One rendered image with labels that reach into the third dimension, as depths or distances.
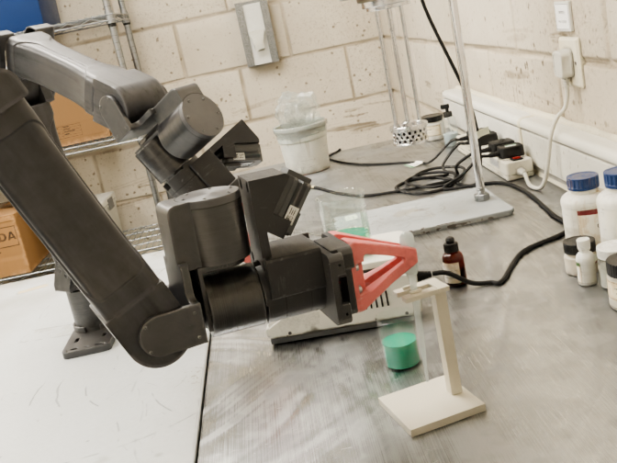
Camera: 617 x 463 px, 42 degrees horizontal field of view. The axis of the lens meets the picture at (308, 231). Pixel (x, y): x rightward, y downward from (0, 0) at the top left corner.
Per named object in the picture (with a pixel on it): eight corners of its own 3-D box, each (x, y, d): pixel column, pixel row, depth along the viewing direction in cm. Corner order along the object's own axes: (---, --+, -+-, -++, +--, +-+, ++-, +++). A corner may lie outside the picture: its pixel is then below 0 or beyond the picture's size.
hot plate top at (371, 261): (316, 278, 102) (315, 272, 102) (319, 250, 113) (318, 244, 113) (411, 262, 101) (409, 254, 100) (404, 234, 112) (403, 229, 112)
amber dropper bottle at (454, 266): (455, 278, 115) (448, 231, 113) (472, 281, 112) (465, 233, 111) (441, 286, 113) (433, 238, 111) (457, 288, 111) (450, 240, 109)
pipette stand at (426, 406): (411, 437, 77) (387, 311, 73) (379, 404, 84) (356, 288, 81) (486, 411, 79) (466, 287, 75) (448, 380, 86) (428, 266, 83)
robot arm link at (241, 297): (253, 241, 75) (180, 258, 74) (269, 254, 70) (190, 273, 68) (266, 310, 77) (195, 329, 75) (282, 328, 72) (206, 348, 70)
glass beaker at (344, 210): (336, 249, 110) (323, 189, 108) (381, 245, 108) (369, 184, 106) (319, 267, 104) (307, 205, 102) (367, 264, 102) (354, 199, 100)
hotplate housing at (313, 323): (269, 348, 104) (255, 290, 102) (277, 310, 117) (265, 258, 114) (442, 319, 102) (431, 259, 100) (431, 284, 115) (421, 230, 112)
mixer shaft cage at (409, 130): (396, 149, 141) (370, 2, 134) (389, 143, 147) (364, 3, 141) (433, 141, 141) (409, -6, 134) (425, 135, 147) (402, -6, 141)
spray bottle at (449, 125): (443, 148, 205) (437, 107, 202) (445, 144, 208) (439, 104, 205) (459, 146, 203) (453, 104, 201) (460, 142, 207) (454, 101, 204)
